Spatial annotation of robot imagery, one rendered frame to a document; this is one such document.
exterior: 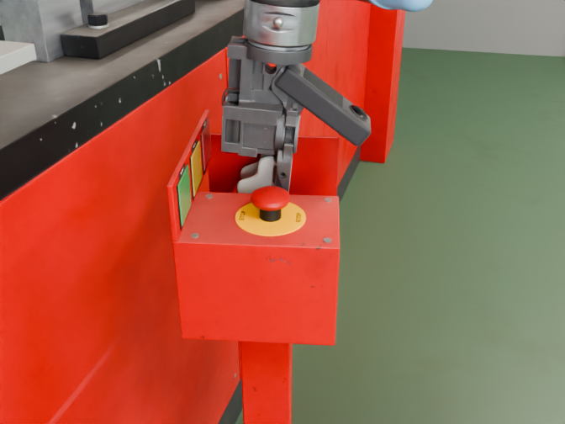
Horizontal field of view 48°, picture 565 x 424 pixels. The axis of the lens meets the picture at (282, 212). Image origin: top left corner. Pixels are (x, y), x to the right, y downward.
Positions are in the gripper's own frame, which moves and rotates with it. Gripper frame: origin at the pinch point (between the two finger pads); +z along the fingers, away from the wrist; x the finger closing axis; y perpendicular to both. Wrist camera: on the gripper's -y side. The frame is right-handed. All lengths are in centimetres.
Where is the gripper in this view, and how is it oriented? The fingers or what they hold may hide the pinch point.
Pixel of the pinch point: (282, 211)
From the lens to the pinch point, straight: 75.0
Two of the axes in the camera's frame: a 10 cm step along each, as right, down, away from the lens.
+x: -0.7, 4.9, -8.7
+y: -9.9, -1.1, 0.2
